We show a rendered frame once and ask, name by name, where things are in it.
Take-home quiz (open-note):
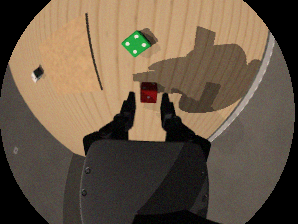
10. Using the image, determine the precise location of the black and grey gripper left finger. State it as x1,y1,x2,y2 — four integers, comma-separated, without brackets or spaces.
83,91,136,156

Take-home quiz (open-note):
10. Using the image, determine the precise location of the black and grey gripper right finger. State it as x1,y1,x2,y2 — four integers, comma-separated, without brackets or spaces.
160,93,211,162

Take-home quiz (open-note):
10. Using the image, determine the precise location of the tan textured mat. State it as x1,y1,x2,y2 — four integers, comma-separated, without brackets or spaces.
39,13,102,96

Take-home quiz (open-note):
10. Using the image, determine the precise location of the green die with white pips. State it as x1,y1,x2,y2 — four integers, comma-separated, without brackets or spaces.
121,30,151,57

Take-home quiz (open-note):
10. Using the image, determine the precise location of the dark red die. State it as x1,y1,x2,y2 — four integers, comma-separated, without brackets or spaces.
140,82,158,103

